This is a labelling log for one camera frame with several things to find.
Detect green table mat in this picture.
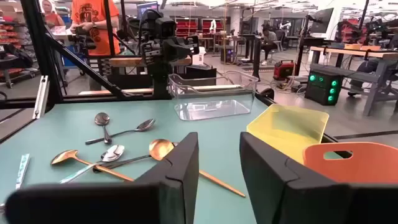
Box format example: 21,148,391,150
0,98,346,224

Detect orange plastic bin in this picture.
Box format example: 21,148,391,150
302,141,398,185

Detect dark spoon black handle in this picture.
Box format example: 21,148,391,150
92,141,180,174
85,118,157,146

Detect red cabinet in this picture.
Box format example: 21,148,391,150
175,17,199,39
201,17,231,35

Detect silver spoon pale blue handle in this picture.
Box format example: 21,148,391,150
14,153,31,190
58,144,126,185

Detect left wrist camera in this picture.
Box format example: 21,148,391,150
153,17,177,40

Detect clear plastic bin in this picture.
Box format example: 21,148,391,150
167,70,260,122

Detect wooden-top workbench grey legs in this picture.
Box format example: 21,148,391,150
310,45,398,118

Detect monitor on stand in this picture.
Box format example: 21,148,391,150
308,7,335,35

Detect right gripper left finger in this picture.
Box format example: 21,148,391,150
4,132,200,224

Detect silver frame bar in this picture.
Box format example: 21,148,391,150
32,75,50,120

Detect computer monitor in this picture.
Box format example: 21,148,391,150
136,1,160,20

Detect computer tower green fans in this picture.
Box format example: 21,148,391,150
304,70,344,106

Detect black standing desk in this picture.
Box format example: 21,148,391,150
238,33,262,82

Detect yellow plastic bin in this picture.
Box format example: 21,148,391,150
246,103,330,165

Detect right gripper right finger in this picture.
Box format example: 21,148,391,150
239,131,398,224

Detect black equipment case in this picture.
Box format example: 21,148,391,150
173,64,218,87

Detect person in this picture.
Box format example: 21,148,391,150
39,0,66,29
260,27,280,67
68,0,121,91

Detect red portable generator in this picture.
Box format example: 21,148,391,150
272,59,295,82

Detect gold spoon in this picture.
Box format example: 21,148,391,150
148,138,247,198
50,149,135,183

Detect storage shelf rack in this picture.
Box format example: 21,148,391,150
0,9,40,90

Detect wooden workbench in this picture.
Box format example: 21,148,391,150
108,56,193,68

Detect white plastic jug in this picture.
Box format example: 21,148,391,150
192,46,207,66

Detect blue bin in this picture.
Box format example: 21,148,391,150
60,45,87,68

